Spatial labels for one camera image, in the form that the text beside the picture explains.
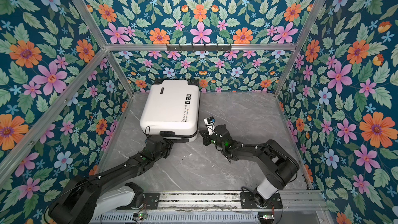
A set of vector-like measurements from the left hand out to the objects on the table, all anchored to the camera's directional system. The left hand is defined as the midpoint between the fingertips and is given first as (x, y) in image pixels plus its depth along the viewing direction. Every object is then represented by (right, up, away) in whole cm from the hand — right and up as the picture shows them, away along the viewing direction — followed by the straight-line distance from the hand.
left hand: (178, 136), depth 85 cm
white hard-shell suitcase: (-4, +16, -1) cm, 16 cm away
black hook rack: (+11, +52, +8) cm, 54 cm away
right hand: (+12, +3, +2) cm, 12 cm away
